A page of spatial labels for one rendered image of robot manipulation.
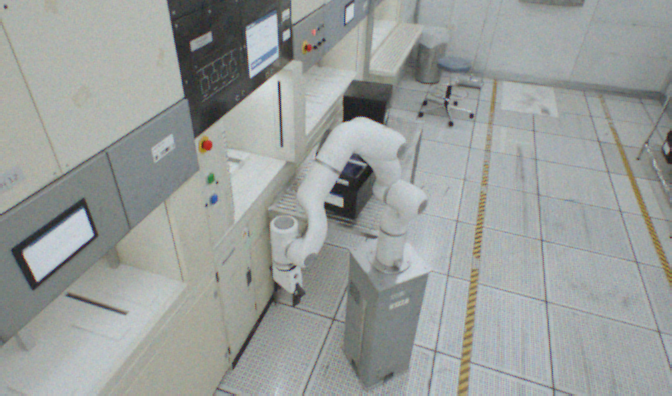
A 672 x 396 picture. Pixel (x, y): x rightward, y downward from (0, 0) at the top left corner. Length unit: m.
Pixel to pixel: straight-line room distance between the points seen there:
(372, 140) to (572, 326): 2.07
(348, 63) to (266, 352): 2.26
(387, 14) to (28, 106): 4.29
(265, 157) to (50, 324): 1.26
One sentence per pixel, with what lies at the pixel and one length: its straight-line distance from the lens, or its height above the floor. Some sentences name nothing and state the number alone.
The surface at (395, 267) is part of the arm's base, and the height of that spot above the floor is 0.77.
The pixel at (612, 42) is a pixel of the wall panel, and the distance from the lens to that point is 6.35.
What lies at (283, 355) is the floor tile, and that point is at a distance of 2.62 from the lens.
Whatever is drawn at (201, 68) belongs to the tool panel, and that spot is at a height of 1.62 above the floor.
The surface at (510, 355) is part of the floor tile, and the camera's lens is 2.83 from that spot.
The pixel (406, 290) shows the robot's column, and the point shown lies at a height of 0.68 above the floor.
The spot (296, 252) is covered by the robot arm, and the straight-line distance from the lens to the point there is 1.29.
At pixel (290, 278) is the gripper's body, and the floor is 1.14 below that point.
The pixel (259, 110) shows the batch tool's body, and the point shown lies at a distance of 2.38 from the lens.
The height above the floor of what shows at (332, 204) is 0.81.
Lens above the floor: 2.18
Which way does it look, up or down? 35 degrees down
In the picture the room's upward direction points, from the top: 2 degrees clockwise
